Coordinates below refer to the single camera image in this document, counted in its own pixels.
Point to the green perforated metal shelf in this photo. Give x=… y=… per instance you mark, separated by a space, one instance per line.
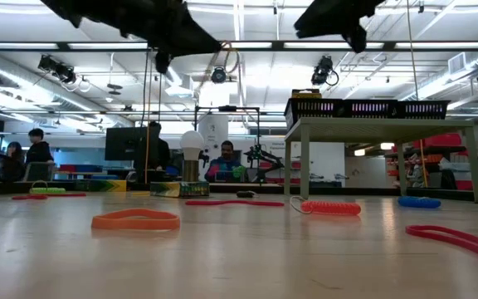
x=372 y=124

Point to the blue coil wristband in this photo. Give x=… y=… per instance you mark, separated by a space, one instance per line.
x=419 y=202

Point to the black coil wristband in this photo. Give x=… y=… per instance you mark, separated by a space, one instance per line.
x=244 y=194

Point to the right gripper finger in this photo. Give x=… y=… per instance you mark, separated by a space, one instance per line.
x=318 y=30
x=322 y=14

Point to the brass lamp with white bulb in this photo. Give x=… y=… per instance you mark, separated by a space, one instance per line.
x=192 y=143

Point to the red storage bins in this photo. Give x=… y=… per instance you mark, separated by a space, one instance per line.
x=442 y=140

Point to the green coil wristband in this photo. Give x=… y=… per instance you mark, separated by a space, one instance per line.
x=50 y=191

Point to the Crayola crayon box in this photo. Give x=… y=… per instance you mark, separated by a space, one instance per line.
x=305 y=94
x=168 y=189
x=106 y=185

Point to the black overhead camera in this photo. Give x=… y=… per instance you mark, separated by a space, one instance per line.
x=218 y=75

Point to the black horizontal frame bar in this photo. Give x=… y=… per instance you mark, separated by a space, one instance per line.
x=278 y=45

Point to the black studio light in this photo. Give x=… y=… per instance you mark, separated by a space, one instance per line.
x=56 y=68

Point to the silver ventilation duct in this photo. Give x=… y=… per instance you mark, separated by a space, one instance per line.
x=442 y=83

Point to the black computer monitor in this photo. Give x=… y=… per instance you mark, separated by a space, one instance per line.
x=127 y=143

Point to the black background robot arm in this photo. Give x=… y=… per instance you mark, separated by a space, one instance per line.
x=264 y=158

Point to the black storage rack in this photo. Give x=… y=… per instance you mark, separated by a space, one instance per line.
x=430 y=149

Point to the person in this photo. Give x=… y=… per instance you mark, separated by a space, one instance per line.
x=39 y=151
x=225 y=164
x=13 y=164
x=162 y=149

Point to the black slotted plastic basket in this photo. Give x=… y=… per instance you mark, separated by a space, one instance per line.
x=423 y=110
x=313 y=109
x=369 y=109

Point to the black ceiling discs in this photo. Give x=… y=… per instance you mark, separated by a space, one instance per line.
x=114 y=86

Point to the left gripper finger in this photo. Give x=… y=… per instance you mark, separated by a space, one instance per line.
x=189 y=46
x=193 y=29

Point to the black table edge rail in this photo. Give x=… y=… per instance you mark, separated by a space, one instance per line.
x=347 y=191

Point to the white ceiling vent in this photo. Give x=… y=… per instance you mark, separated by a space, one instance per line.
x=457 y=63

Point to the orange rubber band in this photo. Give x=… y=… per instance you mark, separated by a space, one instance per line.
x=135 y=224

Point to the orange-red coil wristband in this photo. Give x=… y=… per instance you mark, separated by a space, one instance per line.
x=332 y=208

